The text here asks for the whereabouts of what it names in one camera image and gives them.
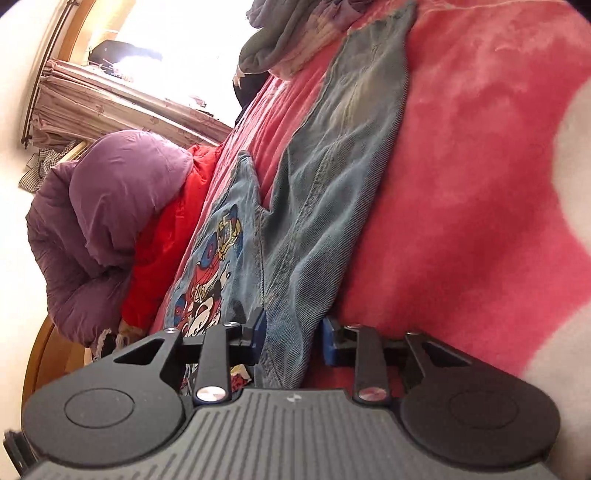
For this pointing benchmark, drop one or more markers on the purple duvet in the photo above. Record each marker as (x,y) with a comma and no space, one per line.
(101,207)

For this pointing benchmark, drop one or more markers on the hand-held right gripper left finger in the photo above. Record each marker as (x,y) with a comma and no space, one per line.
(258,332)

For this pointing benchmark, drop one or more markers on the curtain rod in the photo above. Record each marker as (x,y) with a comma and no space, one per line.
(46,74)

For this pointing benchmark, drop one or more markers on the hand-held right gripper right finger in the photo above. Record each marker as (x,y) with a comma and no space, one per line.
(329,341)

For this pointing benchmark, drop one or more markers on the beige curtain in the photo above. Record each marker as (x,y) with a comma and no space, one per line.
(115,110)

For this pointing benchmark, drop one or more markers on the checked cloth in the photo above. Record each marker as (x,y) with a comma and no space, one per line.
(44,166)

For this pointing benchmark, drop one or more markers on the pink floral blanket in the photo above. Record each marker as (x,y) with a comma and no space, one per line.
(461,184)

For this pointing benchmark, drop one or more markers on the black lace-trimmed folded garment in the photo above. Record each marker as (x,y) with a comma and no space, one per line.
(108,344)

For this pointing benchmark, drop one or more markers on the denim jeans with cartoon patch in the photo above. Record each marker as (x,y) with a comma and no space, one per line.
(323,184)

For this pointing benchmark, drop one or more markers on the grey fleece folded garment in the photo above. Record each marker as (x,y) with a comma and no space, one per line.
(286,37)

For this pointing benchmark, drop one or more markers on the wooden headboard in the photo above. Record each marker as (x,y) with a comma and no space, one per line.
(51,369)

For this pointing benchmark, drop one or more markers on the red quilt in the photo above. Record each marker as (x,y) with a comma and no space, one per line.
(171,230)

